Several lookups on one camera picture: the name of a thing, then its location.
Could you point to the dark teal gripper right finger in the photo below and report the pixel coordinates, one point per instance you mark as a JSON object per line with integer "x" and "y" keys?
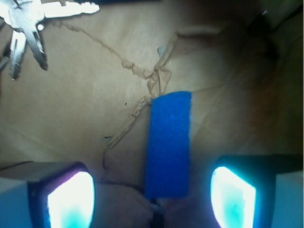
{"x": 258, "y": 191}

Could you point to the dark teal gripper left finger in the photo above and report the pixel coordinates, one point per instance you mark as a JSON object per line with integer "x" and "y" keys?
{"x": 61, "y": 194}

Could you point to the blue sponge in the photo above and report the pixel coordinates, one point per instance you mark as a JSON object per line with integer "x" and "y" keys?
{"x": 168, "y": 155}

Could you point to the brown paper bag bin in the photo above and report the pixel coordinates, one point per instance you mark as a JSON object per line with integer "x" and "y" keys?
{"x": 242, "y": 60}

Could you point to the bunch of silver keys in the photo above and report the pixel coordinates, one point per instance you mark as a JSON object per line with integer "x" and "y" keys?
{"x": 25, "y": 17}

